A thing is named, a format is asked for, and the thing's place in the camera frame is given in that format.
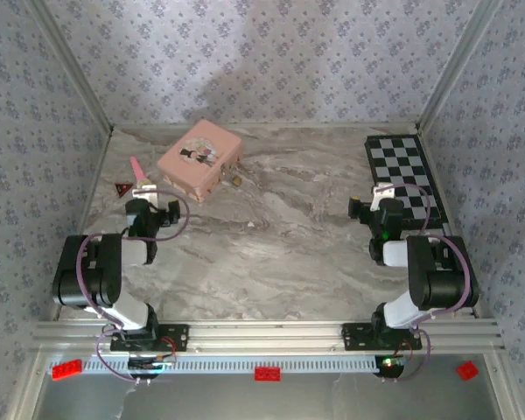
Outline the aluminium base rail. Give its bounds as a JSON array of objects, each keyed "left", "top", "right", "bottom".
[{"left": 32, "top": 318, "right": 507, "bottom": 354}]

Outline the aluminium frame post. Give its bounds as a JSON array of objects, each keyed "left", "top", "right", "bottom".
[{"left": 416, "top": 0, "right": 505, "bottom": 133}]

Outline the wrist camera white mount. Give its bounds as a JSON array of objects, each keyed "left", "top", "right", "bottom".
[
  {"left": 370, "top": 183, "right": 397, "bottom": 211},
  {"left": 132, "top": 183, "right": 158, "bottom": 207}
]

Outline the pink tin box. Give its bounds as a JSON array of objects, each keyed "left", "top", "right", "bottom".
[{"left": 156, "top": 119, "right": 245, "bottom": 204}]

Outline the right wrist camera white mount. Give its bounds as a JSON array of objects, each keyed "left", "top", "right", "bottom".
[{"left": 370, "top": 183, "right": 397, "bottom": 211}]

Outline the pink toy microphone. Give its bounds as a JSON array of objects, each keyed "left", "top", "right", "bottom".
[{"left": 129, "top": 156, "right": 153, "bottom": 189}]

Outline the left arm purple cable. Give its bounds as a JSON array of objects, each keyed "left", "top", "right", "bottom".
[{"left": 78, "top": 190, "right": 192, "bottom": 386}]

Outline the white slotted cable duct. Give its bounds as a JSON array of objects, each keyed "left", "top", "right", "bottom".
[{"left": 47, "top": 353, "right": 384, "bottom": 375}]

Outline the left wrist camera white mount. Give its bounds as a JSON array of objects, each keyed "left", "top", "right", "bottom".
[{"left": 132, "top": 183, "right": 158, "bottom": 207}]

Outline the black grey chessboard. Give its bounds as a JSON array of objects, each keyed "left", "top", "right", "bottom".
[{"left": 364, "top": 134, "right": 448, "bottom": 231}]

